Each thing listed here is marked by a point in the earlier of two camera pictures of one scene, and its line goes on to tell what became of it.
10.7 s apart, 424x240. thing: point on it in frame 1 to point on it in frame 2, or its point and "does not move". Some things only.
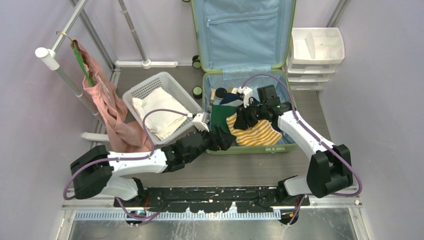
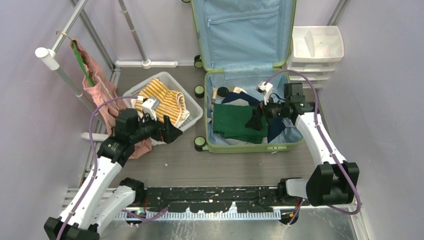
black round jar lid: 220,92 does not move
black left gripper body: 214,142 to 156,132
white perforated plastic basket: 166,81 does not move
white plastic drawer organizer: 315,54 does not move
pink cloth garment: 124,136 does not move
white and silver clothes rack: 50,58 does not move
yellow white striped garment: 262,132 to 172,103
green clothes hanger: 87,72 does not move
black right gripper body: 252,113 to 270,111
